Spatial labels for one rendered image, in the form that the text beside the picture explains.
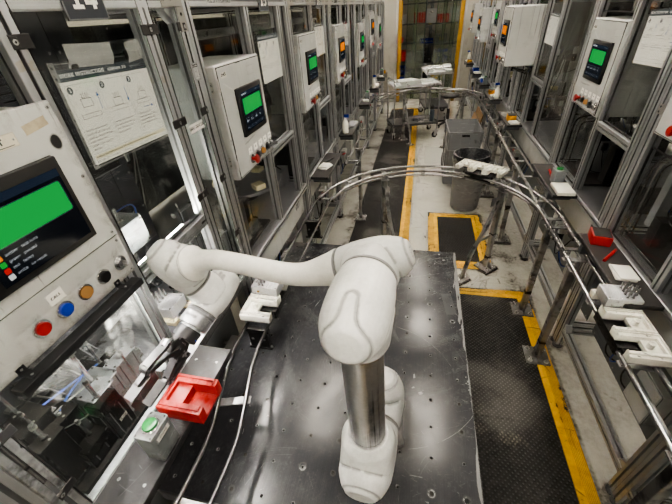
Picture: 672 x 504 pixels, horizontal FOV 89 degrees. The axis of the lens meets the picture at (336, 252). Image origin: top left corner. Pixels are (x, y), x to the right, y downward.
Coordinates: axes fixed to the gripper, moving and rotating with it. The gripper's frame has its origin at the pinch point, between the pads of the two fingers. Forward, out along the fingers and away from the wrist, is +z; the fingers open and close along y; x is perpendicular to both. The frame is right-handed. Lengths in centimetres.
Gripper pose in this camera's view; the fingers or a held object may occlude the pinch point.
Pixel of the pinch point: (144, 393)
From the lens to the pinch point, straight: 114.4
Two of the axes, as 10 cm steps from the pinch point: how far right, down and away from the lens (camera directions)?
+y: -0.7, -5.3, -8.5
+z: -4.4, 7.8, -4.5
